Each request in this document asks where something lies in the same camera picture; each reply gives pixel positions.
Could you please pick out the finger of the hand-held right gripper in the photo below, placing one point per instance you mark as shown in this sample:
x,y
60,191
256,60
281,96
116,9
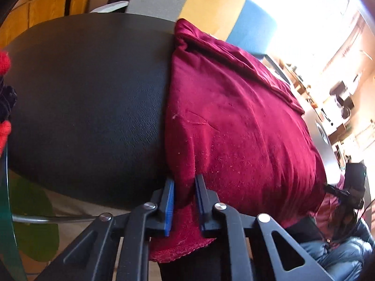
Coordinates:
x,y
335,189

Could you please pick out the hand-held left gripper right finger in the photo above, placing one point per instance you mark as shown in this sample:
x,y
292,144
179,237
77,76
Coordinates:
x,y
199,199

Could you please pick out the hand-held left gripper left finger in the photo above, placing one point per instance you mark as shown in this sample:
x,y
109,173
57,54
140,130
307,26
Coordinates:
x,y
169,207

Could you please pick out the crimson velvet garment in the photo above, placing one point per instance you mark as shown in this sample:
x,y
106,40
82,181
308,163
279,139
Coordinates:
x,y
240,123

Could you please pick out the person's pink top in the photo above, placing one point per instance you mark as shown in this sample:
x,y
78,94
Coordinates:
x,y
328,210

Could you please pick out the dark blue padded jacket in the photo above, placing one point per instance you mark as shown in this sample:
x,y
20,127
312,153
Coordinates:
x,y
342,254

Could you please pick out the cluttered wooden shelf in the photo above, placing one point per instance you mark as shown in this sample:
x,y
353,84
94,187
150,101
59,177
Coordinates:
x,y
337,99

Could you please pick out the green patterned rug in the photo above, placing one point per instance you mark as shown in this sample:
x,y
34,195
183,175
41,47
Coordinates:
x,y
32,210

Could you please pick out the red black striped sweater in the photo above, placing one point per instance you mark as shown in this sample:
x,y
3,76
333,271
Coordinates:
x,y
4,99

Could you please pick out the white plastic object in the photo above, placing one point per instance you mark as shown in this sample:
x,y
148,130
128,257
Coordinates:
x,y
110,6

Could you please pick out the glossy wooden wardrobe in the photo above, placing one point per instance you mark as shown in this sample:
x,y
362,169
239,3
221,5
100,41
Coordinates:
x,y
49,5

